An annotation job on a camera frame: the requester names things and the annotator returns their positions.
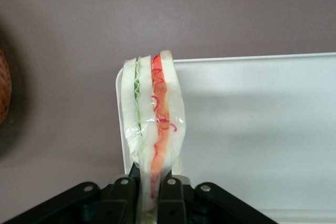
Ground triangle sandwich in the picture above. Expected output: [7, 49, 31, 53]
[121, 49, 187, 220]

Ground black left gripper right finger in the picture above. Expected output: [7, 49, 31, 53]
[156, 169, 279, 224]

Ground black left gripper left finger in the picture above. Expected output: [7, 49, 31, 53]
[0, 165, 140, 224]

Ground white plastic tray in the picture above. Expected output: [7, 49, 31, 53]
[114, 51, 336, 224]

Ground round brown wicker basket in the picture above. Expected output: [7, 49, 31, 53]
[0, 47, 13, 125]

